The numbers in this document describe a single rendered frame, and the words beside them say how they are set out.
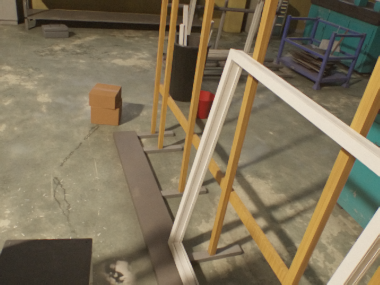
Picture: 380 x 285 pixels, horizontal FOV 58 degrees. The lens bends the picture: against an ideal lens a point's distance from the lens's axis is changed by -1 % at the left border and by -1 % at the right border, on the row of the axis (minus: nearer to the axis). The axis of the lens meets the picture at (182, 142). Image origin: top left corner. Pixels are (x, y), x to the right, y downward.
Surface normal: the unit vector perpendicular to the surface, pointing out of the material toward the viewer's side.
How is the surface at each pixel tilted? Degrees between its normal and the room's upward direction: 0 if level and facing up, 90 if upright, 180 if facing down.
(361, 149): 82
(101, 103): 90
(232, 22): 90
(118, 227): 0
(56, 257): 0
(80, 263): 0
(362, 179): 90
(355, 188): 90
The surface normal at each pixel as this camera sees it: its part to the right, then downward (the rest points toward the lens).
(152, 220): 0.12, -0.85
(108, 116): 0.03, 0.52
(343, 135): -0.92, -0.06
